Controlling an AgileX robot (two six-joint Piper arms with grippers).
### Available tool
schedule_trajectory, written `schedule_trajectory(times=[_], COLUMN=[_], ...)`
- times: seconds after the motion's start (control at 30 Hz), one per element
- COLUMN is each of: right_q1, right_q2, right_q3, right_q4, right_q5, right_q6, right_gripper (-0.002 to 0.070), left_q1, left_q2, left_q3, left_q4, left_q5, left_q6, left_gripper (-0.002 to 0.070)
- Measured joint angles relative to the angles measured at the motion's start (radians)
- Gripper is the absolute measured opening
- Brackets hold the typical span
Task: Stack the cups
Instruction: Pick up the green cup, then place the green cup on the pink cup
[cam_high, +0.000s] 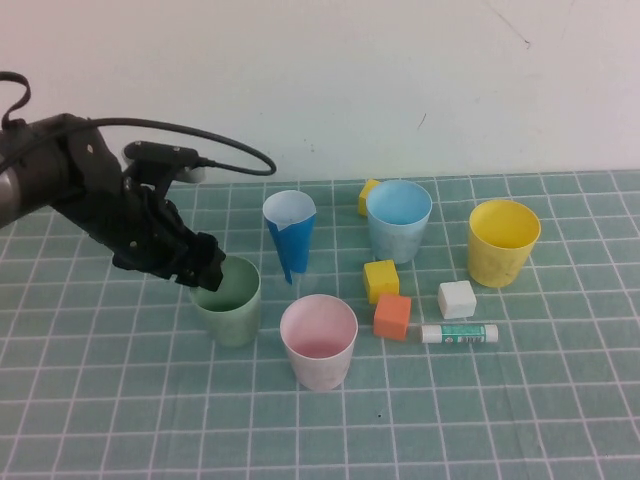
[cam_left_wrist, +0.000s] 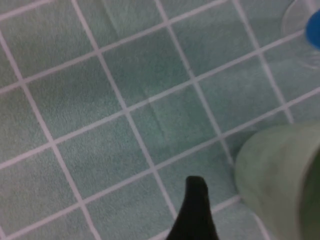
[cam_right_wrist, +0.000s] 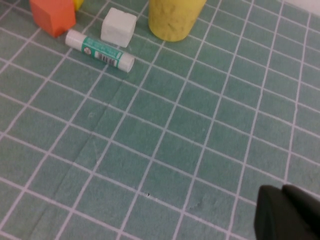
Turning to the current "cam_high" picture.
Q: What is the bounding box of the yellow plastic cup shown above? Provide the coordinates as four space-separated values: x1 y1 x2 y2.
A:
467 199 542 289

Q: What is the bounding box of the orange foam cube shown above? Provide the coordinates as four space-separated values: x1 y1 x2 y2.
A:
372 293 413 343

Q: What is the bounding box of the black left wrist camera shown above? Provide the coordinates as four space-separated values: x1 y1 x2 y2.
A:
122 141 207 184

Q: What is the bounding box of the white green glue stick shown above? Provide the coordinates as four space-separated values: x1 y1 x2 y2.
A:
418 322 500 345

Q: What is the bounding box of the pink plastic cup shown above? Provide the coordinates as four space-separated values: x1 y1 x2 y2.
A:
279 293 359 393

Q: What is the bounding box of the green grid tablecloth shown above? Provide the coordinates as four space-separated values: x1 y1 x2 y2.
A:
0 169 640 480

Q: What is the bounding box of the yellow foam cube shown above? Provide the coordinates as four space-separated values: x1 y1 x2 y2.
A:
357 178 382 218
363 258 401 306

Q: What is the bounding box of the white foam cube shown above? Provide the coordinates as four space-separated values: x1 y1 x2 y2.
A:
437 280 477 319

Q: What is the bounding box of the blue paper cone cup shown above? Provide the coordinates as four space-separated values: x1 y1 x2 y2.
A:
262 190 317 286

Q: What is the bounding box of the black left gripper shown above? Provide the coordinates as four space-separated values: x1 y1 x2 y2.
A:
54 132 227 294

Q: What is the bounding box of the light blue plastic cup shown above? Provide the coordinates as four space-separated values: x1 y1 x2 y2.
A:
365 179 433 265

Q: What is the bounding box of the flat black cable loop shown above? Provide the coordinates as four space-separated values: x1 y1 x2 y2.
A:
0 71 32 126

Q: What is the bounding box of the pale green plastic cup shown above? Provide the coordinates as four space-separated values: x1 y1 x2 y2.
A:
188 255 263 350

